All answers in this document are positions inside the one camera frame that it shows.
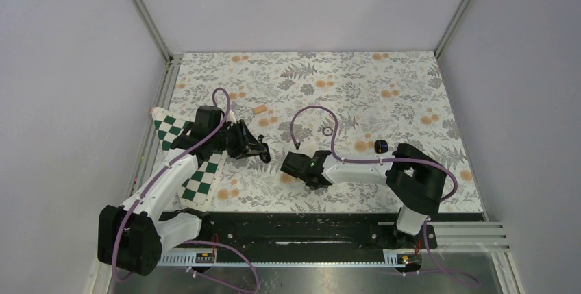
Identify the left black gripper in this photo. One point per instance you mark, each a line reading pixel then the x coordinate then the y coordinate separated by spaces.
pixel 244 139

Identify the small wooden block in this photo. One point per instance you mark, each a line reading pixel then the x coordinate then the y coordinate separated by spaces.
pixel 260 109

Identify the floral patterned table mat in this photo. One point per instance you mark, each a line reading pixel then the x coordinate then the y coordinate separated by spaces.
pixel 399 97

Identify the green white checkered mat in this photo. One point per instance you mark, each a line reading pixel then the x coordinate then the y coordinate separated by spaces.
pixel 195 192

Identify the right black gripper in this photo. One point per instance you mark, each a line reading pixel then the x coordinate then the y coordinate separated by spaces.
pixel 324 185

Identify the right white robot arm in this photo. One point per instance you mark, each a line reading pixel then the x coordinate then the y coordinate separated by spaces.
pixel 414 177

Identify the perforated metal rail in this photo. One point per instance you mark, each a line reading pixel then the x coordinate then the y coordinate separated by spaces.
pixel 188 258

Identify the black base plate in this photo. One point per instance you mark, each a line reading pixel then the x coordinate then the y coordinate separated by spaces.
pixel 309 237

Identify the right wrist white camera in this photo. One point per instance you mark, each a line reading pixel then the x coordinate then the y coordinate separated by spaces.
pixel 308 148

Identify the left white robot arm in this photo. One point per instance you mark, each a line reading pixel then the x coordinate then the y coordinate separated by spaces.
pixel 132 236

